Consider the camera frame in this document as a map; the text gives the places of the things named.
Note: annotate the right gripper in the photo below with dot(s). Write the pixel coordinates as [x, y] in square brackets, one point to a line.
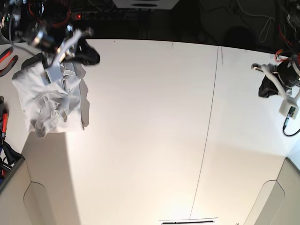
[56, 49]

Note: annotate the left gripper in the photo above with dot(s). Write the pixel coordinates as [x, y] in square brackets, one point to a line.
[288, 75]

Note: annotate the white t-shirt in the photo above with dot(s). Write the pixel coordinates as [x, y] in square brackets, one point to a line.
[58, 107]

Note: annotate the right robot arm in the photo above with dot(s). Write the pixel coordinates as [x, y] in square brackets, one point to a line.
[45, 25]

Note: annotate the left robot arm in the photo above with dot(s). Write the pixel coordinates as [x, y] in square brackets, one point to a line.
[287, 58]

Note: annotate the power strip with red light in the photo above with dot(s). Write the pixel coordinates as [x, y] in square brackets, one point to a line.
[97, 15]

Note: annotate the white vent grille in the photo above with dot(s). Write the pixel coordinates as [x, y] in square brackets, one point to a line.
[202, 221]

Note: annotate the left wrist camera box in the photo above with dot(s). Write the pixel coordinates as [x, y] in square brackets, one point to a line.
[289, 108]

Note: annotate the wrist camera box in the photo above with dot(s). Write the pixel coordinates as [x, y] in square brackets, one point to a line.
[52, 75]
[289, 108]

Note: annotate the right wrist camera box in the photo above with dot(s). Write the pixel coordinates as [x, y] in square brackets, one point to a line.
[52, 75]

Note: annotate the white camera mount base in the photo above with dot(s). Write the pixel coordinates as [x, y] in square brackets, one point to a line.
[149, 4]

